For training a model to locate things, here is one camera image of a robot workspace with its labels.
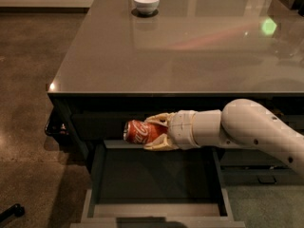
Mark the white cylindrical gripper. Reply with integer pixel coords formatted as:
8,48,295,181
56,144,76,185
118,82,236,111
143,110,200,151

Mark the red coke can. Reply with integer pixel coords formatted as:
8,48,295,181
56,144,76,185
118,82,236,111
123,120,167,144

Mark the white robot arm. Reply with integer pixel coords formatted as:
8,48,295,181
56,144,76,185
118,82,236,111
144,99,304,176

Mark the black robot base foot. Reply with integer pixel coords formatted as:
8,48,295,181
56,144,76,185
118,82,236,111
0,203,25,222

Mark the open dark middle drawer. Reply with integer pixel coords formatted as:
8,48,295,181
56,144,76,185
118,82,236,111
70,141,246,228

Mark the dark top drawer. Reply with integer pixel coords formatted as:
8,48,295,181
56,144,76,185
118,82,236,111
70,111,243,141

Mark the right bottom drawer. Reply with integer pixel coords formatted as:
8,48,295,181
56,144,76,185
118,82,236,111
221,170,304,185

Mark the dark cabinet counter unit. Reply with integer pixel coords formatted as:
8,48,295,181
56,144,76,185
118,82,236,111
48,0,304,172

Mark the white ceramic bowl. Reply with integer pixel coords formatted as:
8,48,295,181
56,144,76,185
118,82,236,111
133,0,160,15

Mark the black side wire rack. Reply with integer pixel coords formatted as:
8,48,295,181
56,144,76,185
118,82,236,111
45,110,68,137

